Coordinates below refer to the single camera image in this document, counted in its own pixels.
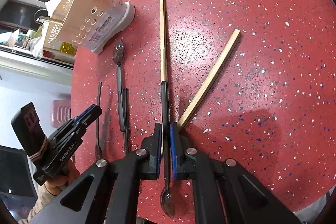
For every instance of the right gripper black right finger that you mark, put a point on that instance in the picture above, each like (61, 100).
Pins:
(224, 191)

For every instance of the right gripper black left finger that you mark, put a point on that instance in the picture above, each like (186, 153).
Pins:
(107, 192)

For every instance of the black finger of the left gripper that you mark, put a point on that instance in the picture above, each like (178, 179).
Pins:
(62, 146)
(84, 115)

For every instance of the bamboo chopstick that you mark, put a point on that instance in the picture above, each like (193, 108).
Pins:
(98, 150)
(210, 79)
(163, 43)

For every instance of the clear spoon dark handle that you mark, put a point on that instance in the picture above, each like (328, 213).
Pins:
(118, 52)
(166, 198)

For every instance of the person's left hand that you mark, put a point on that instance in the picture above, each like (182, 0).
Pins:
(53, 185)

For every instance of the pink plastic stool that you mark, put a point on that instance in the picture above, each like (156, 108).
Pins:
(60, 112)

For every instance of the beige perforated storage trolley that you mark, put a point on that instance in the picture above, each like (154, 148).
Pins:
(57, 10)

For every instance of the beige utensil holder caddy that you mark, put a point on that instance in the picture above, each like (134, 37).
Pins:
(92, 23)

